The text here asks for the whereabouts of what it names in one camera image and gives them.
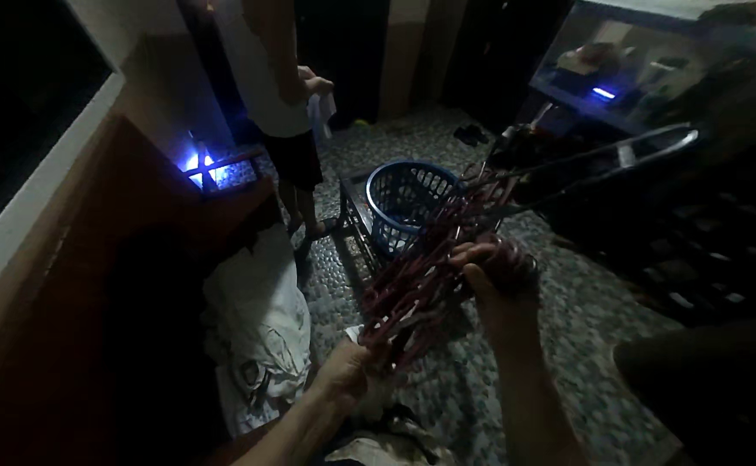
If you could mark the person's left hand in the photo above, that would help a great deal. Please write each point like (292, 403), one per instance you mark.
(344, 367)

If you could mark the glass display cabinet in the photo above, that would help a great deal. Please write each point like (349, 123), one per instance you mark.
(643, 71)

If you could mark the beige cloth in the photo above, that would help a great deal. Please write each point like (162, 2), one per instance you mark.
(384, 450)

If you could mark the crumpled white cloth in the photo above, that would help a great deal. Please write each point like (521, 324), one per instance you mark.
(258, 304)

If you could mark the person's right forearm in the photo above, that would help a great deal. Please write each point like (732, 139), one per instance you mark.
(526, 382)

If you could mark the person's right fingers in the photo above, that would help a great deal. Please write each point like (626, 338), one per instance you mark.
(471, 253)

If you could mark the pair of dark sandals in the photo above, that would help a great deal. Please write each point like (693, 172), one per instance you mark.
(471, 135)

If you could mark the person's left forearm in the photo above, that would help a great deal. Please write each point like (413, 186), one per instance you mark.
(300, 419)

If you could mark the blue plastic laundry basket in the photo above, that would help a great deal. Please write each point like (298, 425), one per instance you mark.
(396, 223)

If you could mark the white cloth piece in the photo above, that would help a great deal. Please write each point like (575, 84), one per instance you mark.
(321, 111)

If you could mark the person's right thumb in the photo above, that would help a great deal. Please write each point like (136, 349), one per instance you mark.
(477, 279)

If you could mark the person's right hand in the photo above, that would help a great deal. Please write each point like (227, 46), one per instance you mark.
(497, 275)

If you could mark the bundle of maroon clothes hangers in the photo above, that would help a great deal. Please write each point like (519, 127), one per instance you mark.
(423, 272)

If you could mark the black perforated plastic crate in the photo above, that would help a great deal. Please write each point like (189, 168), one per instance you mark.
(695, 259)

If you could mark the dark metal stool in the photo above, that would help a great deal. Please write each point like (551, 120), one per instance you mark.
(353, 206)

